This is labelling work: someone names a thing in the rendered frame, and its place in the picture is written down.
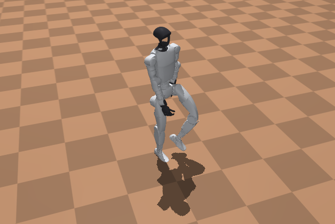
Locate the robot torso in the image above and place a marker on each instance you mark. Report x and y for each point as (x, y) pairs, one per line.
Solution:
(165, 66)

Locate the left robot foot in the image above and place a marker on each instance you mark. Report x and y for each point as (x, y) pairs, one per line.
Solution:
(179, 144)

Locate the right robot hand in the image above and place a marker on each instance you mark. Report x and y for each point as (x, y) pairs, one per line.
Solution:
(166, 110)

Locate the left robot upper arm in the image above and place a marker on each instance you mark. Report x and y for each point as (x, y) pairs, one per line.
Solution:
(177, 49)

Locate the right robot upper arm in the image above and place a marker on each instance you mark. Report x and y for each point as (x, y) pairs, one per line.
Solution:
(150, 62)

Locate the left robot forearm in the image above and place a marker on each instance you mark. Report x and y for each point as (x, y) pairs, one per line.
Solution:
(174, 76)

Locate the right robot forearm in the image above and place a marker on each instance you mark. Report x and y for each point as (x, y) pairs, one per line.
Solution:
(158, 92)

